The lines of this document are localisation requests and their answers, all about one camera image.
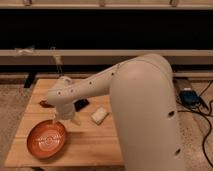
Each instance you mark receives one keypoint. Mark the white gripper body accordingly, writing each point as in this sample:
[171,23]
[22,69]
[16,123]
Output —
[65,111]

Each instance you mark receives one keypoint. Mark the orange ceramic bowl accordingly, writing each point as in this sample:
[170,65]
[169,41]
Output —
[46,139]

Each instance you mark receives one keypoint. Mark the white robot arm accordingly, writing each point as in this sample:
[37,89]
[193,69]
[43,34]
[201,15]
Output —
[142,100]

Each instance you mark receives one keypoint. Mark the black rectangular object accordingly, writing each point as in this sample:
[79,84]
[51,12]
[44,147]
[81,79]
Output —
[80,104]

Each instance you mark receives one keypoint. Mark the dark red small object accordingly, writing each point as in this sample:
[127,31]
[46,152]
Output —
[45,104]

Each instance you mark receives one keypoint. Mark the white sponge block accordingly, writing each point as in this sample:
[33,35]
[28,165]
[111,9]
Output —
[99,115]

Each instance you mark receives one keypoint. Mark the wooden board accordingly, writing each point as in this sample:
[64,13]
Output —
[86,145]

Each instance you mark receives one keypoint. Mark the blue power device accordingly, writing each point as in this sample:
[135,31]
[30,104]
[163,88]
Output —
[189,98]

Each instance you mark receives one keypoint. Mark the black table leg bracket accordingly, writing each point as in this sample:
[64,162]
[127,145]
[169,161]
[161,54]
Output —
[30,79]

